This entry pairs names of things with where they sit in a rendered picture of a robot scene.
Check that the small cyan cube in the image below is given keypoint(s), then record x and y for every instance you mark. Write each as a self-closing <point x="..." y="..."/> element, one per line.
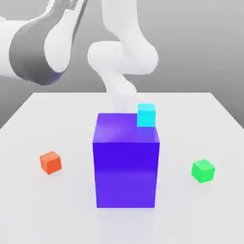
<point x="146" y="116"/>

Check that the large purple box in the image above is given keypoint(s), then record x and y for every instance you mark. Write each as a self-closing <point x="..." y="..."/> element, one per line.
<point x="125" y="171"/>

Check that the small green cube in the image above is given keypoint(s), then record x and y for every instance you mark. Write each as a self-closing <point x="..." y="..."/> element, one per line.
<point x="203" y="171"/>

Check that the small orange cube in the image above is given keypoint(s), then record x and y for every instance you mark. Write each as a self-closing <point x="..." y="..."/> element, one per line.
<point x="51" y="163"/>

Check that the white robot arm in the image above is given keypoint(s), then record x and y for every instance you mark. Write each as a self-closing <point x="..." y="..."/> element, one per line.
<point x="125" y="57"/>

